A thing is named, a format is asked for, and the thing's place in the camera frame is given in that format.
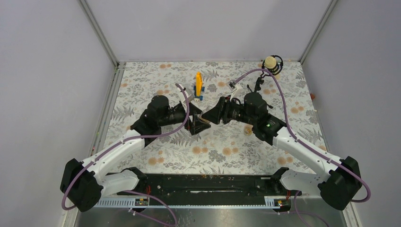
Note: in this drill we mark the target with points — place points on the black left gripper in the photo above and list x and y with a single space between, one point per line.
197 125

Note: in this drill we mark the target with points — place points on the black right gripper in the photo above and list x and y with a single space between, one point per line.
220 111

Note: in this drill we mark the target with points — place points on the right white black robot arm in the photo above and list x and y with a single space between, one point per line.
338 179

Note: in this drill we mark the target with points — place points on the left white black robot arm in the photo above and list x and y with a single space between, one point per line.
85 182

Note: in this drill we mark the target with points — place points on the blue yellow toy block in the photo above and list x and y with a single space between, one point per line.
198 86

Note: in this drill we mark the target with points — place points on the floral patterned table mat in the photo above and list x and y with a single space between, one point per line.
222 149

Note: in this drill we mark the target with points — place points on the black microphone tripod stand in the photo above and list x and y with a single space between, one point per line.
257 87

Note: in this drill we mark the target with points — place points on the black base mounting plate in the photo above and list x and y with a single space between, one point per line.
165 186

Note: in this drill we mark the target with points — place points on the cream foam studio microphone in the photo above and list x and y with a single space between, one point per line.
274 64

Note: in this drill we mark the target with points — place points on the white slotted cable duct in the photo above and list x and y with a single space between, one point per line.
263 202

